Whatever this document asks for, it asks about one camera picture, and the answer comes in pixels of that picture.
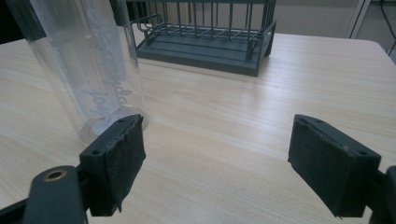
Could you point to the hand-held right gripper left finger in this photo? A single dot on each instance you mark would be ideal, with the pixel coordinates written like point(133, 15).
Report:
point(115, 161)

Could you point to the clear plastic cup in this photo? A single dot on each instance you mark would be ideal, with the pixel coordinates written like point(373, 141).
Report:
point(90, 62)

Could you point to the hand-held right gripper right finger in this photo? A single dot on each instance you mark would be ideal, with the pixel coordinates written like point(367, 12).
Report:
point(330, 165)

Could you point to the white metal stand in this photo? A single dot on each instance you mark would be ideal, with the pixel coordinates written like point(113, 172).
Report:
point(356, 18)

